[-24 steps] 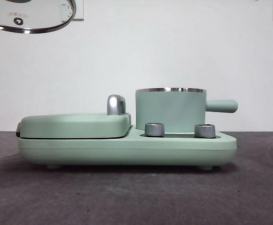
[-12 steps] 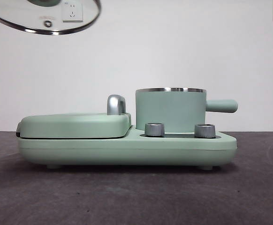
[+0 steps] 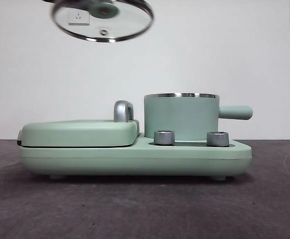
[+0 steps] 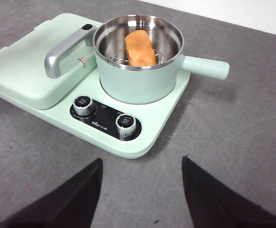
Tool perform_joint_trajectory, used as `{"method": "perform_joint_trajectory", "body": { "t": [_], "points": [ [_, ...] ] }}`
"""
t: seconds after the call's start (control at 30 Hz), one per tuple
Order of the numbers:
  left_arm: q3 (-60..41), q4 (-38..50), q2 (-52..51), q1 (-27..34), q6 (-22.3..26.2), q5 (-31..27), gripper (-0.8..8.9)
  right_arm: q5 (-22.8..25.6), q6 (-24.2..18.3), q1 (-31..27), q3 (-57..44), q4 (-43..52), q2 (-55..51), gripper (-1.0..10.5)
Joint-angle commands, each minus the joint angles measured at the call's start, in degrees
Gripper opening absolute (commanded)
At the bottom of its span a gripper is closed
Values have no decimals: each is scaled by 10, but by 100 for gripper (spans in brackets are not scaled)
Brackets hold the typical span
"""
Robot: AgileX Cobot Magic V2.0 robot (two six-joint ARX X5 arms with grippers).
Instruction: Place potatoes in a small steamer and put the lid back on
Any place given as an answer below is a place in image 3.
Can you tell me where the chrome control knob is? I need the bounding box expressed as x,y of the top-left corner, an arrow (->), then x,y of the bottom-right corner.
206,131 -> 230,147
153,129 -> 175,145

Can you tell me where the mint green breakfast maker base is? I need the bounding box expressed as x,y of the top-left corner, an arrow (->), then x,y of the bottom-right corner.
19,133 -> 253,180

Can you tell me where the mint green steamer pot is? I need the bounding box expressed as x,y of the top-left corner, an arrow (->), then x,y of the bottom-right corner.
144,92 -> 253,140

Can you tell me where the white wall socket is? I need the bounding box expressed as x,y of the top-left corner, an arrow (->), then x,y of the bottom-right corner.
67,9 -> 90,26

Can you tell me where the glass pot lid green knob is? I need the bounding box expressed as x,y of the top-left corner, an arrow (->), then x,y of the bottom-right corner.
51,0 -> 154,43

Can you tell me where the green griddle lid chrome handle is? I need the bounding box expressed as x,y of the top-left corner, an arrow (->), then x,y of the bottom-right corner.
17,100 -> 140,148

